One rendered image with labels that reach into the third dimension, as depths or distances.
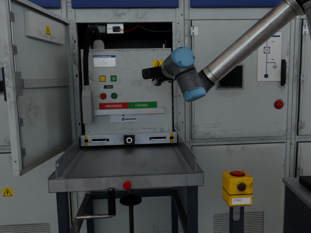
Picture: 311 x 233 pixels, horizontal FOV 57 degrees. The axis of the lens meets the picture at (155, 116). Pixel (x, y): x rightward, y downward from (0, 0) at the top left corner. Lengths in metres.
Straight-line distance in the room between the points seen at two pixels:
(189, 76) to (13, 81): 0.70
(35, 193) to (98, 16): 1.15
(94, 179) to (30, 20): 0.76
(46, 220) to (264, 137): 1.50
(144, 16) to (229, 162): 1.06
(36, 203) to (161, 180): 1.05
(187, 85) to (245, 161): 0.95
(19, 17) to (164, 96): 0.80
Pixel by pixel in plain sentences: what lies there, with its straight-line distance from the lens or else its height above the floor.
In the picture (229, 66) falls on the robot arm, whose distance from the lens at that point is 1.28.
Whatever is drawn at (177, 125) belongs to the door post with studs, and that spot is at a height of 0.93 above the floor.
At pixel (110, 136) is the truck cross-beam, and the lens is 1.63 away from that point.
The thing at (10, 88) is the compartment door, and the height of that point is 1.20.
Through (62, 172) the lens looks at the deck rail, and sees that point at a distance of 1.29.
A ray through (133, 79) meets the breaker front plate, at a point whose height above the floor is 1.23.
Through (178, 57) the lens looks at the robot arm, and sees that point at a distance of 1.16.
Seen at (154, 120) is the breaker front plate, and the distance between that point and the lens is 1.63.
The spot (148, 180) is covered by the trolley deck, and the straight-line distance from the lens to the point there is 1.19.
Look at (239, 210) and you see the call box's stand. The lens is 1.07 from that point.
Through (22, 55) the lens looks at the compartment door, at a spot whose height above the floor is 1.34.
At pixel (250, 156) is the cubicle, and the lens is 1.99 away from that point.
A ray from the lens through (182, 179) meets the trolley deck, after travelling 1.20.
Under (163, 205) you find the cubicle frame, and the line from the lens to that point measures 1.98.
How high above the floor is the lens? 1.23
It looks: 7 degrees down
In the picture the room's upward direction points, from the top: 1 degrees counter-clockwise
